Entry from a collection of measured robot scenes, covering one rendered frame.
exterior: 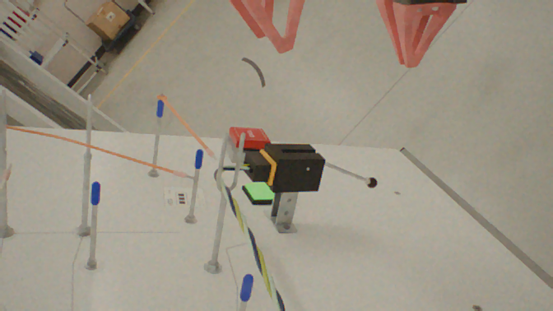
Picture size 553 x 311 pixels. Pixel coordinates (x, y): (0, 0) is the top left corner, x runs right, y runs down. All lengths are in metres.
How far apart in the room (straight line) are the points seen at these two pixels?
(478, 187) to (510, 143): 0.19
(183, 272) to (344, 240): 0.20
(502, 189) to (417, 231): 1.28
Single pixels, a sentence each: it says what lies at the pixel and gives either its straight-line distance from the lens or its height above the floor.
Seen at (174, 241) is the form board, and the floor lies 1.20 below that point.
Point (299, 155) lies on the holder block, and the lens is 0.59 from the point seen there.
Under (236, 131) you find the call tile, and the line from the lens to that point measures 0.77.
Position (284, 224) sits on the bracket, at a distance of 0.63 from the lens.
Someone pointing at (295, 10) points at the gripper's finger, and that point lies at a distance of 0.50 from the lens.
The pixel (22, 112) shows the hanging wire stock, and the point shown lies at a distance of 1.09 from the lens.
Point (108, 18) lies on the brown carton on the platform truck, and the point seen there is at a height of 0.40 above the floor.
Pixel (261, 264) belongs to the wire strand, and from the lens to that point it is 0.39.
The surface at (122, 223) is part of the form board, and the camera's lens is 0.59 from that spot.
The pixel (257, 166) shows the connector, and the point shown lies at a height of 1.18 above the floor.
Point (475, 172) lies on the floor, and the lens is 2.06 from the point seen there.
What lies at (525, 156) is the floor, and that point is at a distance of 2.01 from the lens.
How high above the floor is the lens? 1.46
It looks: 30 degrees down
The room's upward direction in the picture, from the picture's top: 49 degrees counter-clockwise
